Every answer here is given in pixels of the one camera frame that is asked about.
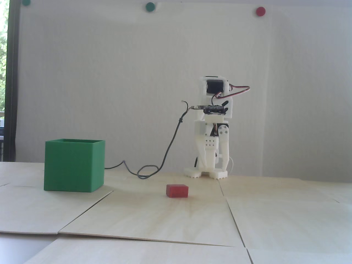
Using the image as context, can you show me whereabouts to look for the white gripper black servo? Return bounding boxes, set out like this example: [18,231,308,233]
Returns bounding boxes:
[194,120,230,172]

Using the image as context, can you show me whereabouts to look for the red block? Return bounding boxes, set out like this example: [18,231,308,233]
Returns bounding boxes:
[166,184,189,198]

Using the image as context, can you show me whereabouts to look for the green box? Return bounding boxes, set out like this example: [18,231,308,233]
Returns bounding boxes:
[44,139,106,193]

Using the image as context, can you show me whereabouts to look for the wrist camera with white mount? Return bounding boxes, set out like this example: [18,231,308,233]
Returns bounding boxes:
[192,104,229,123]

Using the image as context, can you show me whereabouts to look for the black camera cable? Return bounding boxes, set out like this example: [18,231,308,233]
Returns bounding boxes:
[104,100,205,179]

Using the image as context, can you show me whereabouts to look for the dark window frame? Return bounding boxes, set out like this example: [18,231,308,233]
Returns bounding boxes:
[6,0,21,162]

